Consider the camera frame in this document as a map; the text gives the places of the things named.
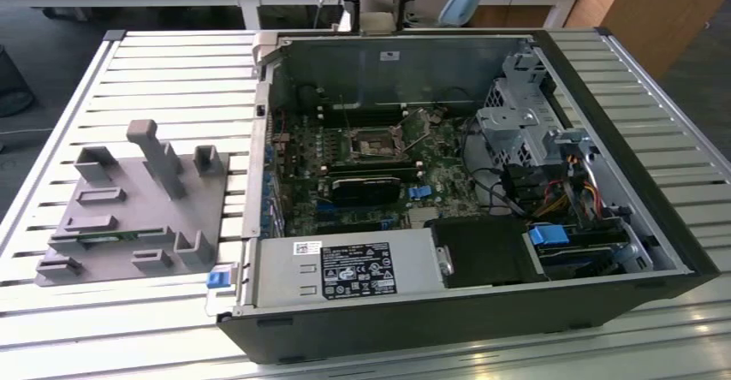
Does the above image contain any green motherboard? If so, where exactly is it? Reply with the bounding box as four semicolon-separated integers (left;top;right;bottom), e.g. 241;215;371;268
267;110;493;238

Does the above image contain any silver metal drive cage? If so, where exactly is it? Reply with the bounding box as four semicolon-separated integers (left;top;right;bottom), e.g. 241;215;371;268
477;52;601;171

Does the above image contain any yellow red wire bundle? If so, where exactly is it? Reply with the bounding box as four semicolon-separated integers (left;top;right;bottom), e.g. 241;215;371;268
537;178;607;223

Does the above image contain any CPU socket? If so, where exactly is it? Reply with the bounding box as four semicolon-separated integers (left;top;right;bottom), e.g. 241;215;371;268
347;127;413;163

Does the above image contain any green RAM stick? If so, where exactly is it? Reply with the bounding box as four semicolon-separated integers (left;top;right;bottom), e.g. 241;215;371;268
79;233;167;243

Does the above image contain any metal socket cover frame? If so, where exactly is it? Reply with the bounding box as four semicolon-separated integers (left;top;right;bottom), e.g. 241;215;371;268
394;105;442;153

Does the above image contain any wooden cabinet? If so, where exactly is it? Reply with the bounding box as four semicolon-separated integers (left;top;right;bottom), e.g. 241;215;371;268
565;0;731;80

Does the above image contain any silver power supply, black label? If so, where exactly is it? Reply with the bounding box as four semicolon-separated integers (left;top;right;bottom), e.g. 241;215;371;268
251;230;445;308

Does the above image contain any blue disk carrier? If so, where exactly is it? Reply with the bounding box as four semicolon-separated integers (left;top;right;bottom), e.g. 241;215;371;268
529;224;570;248

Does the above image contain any black plastic shroud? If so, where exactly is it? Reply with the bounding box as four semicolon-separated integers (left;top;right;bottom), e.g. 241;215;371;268
431;217;545;289

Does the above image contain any black open PC case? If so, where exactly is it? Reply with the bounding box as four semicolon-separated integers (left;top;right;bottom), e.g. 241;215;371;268
215;27;722;366

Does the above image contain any black RAM slot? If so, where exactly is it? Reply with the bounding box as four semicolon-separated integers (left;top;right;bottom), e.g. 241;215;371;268
329;169;417;179
329;161;417;171

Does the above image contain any thin metal locking lever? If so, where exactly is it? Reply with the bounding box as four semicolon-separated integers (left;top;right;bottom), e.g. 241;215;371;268
338;93;354;132

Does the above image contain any black graphics card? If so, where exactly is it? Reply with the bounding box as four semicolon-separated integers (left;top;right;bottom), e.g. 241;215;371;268
330;176;402;208

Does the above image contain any silver chipset heatsink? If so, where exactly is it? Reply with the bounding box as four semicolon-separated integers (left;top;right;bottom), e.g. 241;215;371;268
410;208;445;229

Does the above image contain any grey plastic parts rack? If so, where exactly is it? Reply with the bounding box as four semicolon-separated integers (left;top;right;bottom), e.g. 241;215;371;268
35;119;234;288

